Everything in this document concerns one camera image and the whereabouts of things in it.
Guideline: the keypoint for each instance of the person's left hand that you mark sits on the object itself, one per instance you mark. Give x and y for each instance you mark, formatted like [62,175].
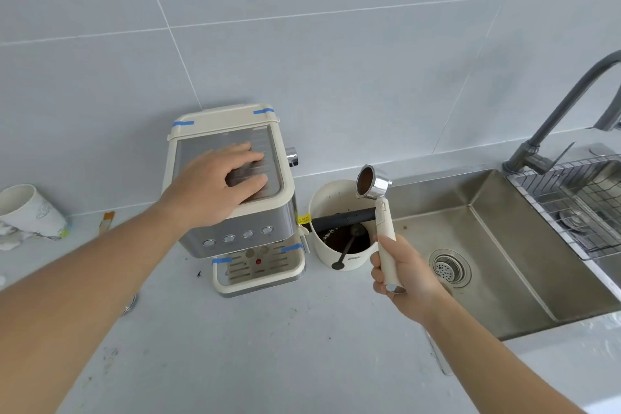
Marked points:
[204,190]

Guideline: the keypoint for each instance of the person's right hand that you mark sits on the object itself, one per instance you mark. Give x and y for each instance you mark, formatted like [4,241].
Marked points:
[417,282]

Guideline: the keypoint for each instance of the cream espresso machine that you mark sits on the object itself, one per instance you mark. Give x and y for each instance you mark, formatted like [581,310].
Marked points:
[242,219]

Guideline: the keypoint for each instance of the grey curved faucet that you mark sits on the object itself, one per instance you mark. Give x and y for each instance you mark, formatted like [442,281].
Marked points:
[558,113]

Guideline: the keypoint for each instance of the person's left forearm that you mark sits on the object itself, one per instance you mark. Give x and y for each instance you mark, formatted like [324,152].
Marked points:
[73,307]

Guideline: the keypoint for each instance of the person's right forearm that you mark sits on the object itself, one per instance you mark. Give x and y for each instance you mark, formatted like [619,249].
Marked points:
[485,365]

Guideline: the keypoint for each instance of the steel sink drain strainer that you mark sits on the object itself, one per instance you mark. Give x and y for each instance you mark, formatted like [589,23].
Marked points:
[448,268]

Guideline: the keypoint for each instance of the thin black brush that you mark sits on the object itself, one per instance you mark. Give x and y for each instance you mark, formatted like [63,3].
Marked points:
[347,248]

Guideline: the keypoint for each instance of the stainless steel double sink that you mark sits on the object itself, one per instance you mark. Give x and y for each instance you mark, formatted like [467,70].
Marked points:
[509,273]

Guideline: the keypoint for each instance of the cream knock box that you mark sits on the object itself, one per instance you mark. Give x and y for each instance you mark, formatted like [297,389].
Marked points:
[320,244]

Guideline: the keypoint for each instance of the steel basin drain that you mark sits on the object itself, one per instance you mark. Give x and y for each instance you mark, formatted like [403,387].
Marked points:
[572,222]

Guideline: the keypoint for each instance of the white paper cup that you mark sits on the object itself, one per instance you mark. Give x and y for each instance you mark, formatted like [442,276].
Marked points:
[29,210]

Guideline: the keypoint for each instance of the scattered crumpled white tissue pieces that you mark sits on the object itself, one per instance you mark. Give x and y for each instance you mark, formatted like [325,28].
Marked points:
[9,241]

